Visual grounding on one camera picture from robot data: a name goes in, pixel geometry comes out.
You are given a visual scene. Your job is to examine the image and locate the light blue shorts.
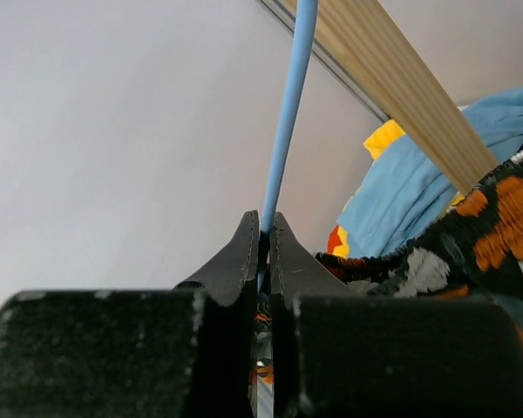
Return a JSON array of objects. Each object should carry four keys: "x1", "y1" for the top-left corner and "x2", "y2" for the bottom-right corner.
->
[{"x1": 328, "y1": 87, "x2": 523, "y2": 258}]

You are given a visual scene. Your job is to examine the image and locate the wooden clothes rack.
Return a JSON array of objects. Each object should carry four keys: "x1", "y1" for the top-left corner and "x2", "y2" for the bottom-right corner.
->
[{"x1": 315, "y1": 1, "x2": 498, "y2": 194}]

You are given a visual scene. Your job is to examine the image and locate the yellow shorts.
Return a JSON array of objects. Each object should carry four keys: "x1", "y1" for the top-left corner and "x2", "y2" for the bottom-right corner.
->
[{"x1": 332, "y1": 120, "x2": 463, "y2": 258}]

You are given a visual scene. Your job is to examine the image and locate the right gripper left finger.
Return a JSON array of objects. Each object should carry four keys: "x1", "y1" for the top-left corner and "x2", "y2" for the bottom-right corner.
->
[{"x1": 0, "y1": 211, "x2": 259, "y2": 417}]

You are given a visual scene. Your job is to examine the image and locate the black orange camouflage shorts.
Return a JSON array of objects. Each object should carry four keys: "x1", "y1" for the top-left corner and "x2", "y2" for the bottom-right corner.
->
[{"x1": 248, "y1": 145, "x2": 523, "y2": 388}]

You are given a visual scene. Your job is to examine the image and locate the orange red shorts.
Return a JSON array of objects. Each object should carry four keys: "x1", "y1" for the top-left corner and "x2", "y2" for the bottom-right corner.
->
[{"x1": 327, "y1": 225, "x2": 343, "y2": 253}]

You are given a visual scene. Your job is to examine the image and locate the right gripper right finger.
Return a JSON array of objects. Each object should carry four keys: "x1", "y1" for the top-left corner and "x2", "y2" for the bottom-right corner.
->
[{"x1": 269, "y1": 213, "x2": 523, "y2": 417}]

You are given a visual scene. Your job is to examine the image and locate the blue wire hanger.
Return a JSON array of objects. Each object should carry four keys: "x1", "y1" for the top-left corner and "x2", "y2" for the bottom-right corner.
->
[{"x1": 257, "y1": 0, "x2": 318, "y2": 293}]

